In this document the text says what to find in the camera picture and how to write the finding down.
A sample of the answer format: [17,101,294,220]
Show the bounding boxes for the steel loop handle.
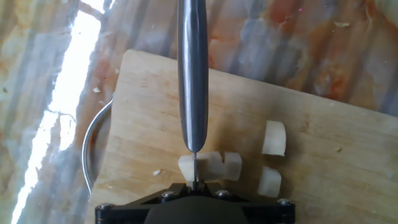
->
[81,98,114,197]

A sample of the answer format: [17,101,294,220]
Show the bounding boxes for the wooden cutting board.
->
[85,49,398,224]

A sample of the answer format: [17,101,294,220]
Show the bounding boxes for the white radish piece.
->
[177,151,226,184]

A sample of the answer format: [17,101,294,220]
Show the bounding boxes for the orange marble pattern mat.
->
[0,0,398,224]

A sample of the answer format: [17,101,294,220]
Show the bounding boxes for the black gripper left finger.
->
[95,182,194,224]

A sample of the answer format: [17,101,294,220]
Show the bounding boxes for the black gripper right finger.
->
[197,182,296,224]

